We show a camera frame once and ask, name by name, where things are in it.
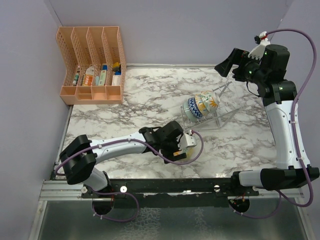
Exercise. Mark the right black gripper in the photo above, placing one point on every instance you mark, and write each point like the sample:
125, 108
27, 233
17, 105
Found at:
236, 56

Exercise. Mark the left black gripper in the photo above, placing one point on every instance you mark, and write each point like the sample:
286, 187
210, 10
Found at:
169, 156

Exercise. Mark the blue orange floral bowl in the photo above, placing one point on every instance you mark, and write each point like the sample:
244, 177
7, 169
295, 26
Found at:
201, 105

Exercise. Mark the teal ceramic bowl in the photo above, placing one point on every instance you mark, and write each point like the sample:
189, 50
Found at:
188, 113

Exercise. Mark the red patterned bowl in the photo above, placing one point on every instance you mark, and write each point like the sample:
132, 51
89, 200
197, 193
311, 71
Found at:
193, 107

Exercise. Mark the yellow leaf patterned bowl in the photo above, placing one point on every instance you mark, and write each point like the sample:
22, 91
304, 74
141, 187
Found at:
188, 152

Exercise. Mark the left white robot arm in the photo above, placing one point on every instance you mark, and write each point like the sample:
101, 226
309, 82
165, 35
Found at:
81, 156

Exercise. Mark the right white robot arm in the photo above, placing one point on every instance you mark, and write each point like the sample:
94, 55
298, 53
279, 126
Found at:
277, 95

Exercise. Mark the white flat packet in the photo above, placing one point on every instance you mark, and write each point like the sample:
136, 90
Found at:
116, 80

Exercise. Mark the yellow black toy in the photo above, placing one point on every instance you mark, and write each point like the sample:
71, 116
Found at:
116, 67

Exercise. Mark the teal white box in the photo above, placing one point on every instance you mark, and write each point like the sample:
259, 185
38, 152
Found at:
100, 79

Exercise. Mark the orange white box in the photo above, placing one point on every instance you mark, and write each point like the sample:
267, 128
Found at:
88, 76

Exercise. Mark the peach plastic desk organizer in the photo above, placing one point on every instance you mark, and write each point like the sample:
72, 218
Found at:
97, 46

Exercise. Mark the small bottles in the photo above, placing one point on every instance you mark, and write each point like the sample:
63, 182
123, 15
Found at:
76, 78

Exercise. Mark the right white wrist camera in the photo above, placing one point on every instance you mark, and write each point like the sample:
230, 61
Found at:
262, 41

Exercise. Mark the white wire dish rack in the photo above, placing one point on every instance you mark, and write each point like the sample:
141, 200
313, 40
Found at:
229, 105

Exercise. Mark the black mounting base rail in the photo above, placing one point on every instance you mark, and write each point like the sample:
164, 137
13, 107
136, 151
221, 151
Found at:
218, 190

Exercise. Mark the aluminium frame rail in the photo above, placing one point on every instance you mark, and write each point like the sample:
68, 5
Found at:
59, 190

